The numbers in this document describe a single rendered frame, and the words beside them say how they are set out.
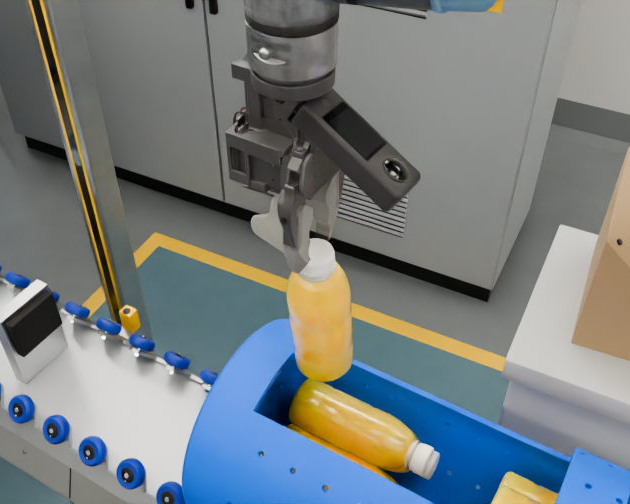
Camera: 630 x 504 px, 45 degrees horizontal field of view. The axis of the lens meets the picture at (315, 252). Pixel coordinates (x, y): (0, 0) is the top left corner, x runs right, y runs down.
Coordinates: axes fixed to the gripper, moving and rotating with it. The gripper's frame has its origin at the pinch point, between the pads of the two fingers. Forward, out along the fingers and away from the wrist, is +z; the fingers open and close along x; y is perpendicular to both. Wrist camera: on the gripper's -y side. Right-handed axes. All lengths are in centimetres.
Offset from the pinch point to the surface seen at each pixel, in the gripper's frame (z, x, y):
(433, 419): 36.7, -13.3, -11.1
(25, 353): 43, 4, 52
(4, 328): 37, 5, 54
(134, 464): 46, 9, 25
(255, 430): 23.3, 7.9, 3.4
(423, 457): 32.5, -4.5, -13.2
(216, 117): 96, -134, 120
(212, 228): 143, -126, 122
